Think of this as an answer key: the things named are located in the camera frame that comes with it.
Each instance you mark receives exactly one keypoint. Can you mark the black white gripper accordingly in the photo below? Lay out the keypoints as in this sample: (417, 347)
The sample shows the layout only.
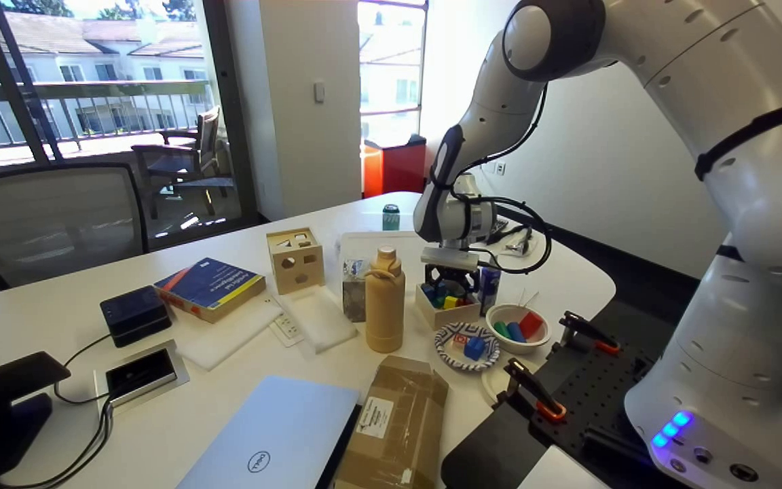
(446, 266)

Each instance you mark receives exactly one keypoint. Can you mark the yellow cube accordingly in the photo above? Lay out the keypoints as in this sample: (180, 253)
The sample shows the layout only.
(450, 302)

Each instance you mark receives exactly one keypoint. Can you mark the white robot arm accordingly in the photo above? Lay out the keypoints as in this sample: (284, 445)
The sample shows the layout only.
(710, 410)

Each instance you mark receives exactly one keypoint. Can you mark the blue patterned paper plate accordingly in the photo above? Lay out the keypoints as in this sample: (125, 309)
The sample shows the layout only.
(450, 347)

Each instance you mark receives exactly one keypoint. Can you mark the blue cube on plate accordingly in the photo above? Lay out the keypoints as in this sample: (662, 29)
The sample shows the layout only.
(473, 347)

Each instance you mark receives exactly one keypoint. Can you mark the wooden shape sorter cube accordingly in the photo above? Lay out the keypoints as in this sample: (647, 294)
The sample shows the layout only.
(296, 259)

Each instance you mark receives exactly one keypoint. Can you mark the blue glue bottle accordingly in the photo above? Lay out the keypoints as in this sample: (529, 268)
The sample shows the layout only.
(488, 286)

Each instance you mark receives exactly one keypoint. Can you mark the wooden box of blocks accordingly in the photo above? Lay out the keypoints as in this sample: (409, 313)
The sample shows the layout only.
(446, 310)

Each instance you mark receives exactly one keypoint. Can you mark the tan wooden bottle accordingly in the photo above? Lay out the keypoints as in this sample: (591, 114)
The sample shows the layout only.
(383, 302)

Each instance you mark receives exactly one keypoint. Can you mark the teal can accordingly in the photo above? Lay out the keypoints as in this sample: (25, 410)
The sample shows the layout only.
(390, 219)

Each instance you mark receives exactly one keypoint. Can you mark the green cylinder in bowl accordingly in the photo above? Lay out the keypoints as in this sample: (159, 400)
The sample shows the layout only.
(501, 327)

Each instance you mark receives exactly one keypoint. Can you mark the white bowl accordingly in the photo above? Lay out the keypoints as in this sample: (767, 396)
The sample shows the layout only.
(514, 313)

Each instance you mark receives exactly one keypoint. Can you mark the blue cylinder in bowl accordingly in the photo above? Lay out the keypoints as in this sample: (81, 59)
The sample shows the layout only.
(514, 334)

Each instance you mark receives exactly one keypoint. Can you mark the red block in bowl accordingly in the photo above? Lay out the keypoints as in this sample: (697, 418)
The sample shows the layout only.
(530, 324)

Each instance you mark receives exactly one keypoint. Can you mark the black orange clamp far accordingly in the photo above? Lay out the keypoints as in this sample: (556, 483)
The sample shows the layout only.
(579, 324)

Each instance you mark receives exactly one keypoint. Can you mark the black orange clamp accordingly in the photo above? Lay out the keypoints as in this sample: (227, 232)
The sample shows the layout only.
(579, 324)
(529, 384)

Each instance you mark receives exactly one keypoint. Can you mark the black orange clamp near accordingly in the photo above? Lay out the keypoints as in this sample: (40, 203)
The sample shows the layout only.
(529, 384)

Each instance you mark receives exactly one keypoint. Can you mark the cardboard box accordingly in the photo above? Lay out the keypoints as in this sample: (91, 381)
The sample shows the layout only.
(397, 435)

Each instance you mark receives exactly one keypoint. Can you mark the silver Dell laptop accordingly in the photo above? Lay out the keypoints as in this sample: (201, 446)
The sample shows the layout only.
(281, 440)

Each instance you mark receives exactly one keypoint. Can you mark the blue book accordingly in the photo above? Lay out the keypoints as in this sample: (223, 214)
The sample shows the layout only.
(209, 290)

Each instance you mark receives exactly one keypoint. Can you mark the black phone on pad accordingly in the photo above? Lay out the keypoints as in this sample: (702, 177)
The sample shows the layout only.
(143, 376)

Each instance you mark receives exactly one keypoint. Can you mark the black power box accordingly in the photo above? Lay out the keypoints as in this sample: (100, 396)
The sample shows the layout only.
(135, 316)

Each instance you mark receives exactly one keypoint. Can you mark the office chair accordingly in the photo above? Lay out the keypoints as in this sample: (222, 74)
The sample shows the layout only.
(67, 219)

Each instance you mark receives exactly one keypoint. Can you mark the black tablet on stand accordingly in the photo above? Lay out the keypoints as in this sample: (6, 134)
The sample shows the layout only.
(25, 403)

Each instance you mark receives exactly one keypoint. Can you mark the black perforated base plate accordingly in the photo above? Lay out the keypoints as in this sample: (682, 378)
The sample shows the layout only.
(594, 445)

